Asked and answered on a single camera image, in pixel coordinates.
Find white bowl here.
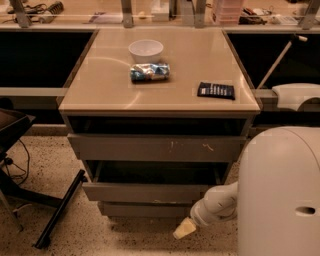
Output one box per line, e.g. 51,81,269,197
128,39,164,63

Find white dustpan with handle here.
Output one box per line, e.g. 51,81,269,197
257,34,320,111

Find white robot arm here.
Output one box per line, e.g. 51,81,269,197
174,127,320,256

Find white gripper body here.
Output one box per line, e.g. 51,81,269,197
190,199,215,227

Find blue white snack bag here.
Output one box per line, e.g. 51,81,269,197
130,63,170,82

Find grey drawer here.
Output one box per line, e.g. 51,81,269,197
98,201,191,218
83,161,230,204
68,134,247,162

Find grey drawer cabinet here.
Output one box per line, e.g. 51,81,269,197
55,27,263,188

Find white box on shelf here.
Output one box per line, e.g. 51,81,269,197
151,0,169,22

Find black stand with wheels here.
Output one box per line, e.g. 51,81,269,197
0,97,89,250

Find grey bottom drawer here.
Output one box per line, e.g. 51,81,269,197
98,201,191,218

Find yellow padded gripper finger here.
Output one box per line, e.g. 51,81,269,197
173,217,197,240

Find grey top drawer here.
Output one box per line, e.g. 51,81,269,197
68,134,247,162

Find black cable on floor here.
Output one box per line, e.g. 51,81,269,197
3,138,32,186

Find pink stacked containers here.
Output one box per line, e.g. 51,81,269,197
211,0,244,25

